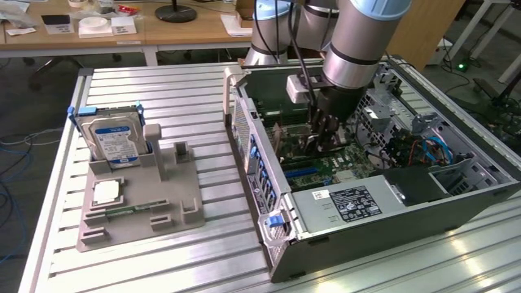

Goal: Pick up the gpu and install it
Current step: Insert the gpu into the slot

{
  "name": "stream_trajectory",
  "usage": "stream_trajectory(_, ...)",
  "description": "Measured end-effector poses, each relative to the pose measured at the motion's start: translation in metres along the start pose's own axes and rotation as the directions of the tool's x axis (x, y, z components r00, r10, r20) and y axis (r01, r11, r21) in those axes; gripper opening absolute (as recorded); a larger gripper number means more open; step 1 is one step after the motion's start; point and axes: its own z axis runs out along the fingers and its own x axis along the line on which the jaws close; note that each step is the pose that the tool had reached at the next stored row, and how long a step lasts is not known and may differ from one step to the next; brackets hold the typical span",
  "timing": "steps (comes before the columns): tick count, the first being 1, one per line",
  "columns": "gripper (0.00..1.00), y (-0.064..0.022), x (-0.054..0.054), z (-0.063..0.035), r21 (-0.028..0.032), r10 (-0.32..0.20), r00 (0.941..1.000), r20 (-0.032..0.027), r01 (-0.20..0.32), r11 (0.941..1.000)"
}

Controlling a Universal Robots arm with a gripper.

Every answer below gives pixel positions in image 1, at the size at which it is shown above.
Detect hard disk with blue label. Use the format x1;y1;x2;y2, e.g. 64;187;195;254
79;113;150;168

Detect black open PC case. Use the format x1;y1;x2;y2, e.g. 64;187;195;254
223;54;521;283

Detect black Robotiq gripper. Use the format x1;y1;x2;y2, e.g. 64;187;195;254
307;86;368;153

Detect grey power supply unit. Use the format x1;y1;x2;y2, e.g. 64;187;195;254
291;175;408;233

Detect white table frame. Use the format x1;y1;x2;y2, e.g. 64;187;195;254
447;0;521;84

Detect red wire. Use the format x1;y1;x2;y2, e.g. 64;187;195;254
409;137;433;166

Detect green motherboard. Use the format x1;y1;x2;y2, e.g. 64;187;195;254
260;105;380;192

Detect black round lamp base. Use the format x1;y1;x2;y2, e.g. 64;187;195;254
154;3;198;24

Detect black and white box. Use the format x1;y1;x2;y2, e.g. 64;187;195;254
40;13;76;35

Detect white tape roll box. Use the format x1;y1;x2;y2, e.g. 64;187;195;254
78;16;115;39

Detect blue expansion slot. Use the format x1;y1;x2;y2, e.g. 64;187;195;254
284;167;322;179

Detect wooden cabinet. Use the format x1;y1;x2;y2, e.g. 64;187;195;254
383;0;468;70

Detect green RAM stick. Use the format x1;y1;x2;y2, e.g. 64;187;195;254
106;204;154;218

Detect small white labelled box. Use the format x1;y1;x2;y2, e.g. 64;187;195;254
110;16;138;35

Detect white stack of papers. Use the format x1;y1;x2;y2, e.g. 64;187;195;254
220;13;255;38

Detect wooden desk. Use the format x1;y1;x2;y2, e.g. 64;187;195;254
0;0;368;59

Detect blue plastic disk caddy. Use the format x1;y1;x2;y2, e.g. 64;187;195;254
67;103;148;159

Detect blue floor cable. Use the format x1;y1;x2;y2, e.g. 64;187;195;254
0;128;35;264

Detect blue wire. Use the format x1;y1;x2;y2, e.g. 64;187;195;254
423;136;456;167

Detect perforated metal disk bay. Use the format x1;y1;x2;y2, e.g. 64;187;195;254
356;88;417;148

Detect grey parts rack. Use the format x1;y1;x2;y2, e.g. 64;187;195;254
76;123;207;253

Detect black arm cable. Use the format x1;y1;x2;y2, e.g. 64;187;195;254
252;0;318;107

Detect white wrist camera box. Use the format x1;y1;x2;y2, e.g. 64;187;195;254
286;74;324;105

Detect silver CPU chip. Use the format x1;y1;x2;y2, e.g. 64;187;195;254
92;181;124;204

